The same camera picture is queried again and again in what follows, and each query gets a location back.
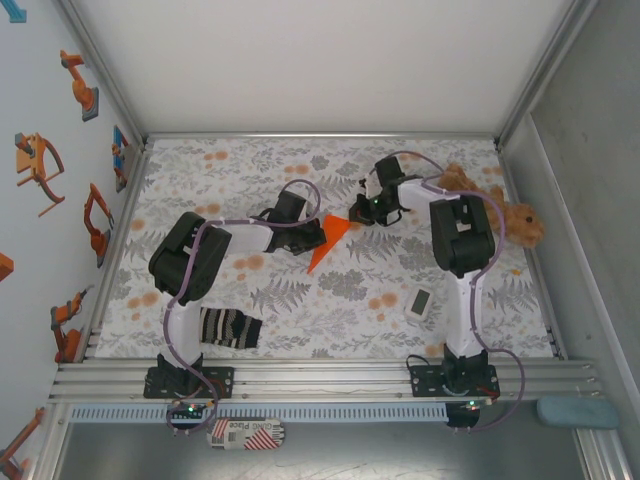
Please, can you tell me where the orange cloth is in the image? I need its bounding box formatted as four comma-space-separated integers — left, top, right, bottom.
305, 214, 351, 275

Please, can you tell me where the blue orange machine wall sticker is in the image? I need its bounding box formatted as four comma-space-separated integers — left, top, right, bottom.
110, 124, 132, 194

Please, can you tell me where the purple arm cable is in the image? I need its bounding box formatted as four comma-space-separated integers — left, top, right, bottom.
163, 178, 322, 437
399, 149, 525, 434

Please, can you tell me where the aluminium frame post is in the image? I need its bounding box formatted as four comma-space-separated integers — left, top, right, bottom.
493, 0, 601, 151
56, 0, 150, 146

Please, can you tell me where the thin aluminium frame rail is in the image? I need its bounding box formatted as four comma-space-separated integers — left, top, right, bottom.
143, 131, 501, 142

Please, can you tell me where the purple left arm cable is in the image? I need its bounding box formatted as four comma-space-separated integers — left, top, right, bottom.
163, 178, 322, 437

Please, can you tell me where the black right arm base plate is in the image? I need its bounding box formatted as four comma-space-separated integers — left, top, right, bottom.
408, 363, 500, 399

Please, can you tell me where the blue shape wall sticker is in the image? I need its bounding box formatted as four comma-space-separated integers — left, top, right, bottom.
0, 0, 29, 25

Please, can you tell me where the blue-grey oval pad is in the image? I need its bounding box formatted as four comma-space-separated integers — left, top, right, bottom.
536, 396, 621, 430

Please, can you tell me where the brown teddy bear plush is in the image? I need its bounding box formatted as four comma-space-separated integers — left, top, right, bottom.
437, 162, 547, 249

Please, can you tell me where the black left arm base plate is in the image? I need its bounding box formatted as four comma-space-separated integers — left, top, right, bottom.
143, 366, 236, 400

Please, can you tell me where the floral print tablecloth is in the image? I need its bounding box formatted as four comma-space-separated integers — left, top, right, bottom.
94, 137, 557, 360

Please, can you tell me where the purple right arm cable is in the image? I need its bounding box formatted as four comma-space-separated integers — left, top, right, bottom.
399, 149, 525, 434

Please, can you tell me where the black white striped sock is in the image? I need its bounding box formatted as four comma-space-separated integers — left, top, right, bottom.
198, 307, 264, 350

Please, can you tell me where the red white printed package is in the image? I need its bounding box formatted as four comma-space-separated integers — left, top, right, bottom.
206, 418, 288, 452

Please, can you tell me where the orange grey gripper wall sticker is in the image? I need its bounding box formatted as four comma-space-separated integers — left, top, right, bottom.
13, 132, 67, 218

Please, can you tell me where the white digital timer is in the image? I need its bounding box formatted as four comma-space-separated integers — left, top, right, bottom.
403, 288, 434, 322

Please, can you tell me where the wide aluminium base rail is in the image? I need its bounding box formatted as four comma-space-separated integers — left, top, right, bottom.
48, 355, 604, 405

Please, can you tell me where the aluminium table side rail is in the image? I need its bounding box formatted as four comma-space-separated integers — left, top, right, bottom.
79, 142, 150, 362
496, 144, 570, 361

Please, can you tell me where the slotted grey cable duct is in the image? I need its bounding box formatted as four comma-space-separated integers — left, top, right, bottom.
68, 403, 450, 424

